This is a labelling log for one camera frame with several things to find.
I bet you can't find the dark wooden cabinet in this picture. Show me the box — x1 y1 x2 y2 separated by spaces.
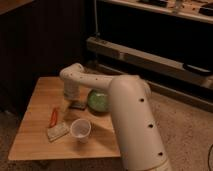
0 0 84 114

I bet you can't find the wooden table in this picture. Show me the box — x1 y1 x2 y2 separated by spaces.
7 76 122 162

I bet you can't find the long grey shelf unit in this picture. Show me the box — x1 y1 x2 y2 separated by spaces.
86 37 213 90

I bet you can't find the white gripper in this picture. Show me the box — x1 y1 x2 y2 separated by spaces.
64 81 79 100

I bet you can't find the green ceramic bowl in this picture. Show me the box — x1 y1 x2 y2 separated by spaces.
87 90 108 113

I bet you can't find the pale sponge block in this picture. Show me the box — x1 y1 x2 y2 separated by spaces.
47 122 69 142

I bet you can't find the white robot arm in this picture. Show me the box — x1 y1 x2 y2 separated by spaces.
60 63 172 171

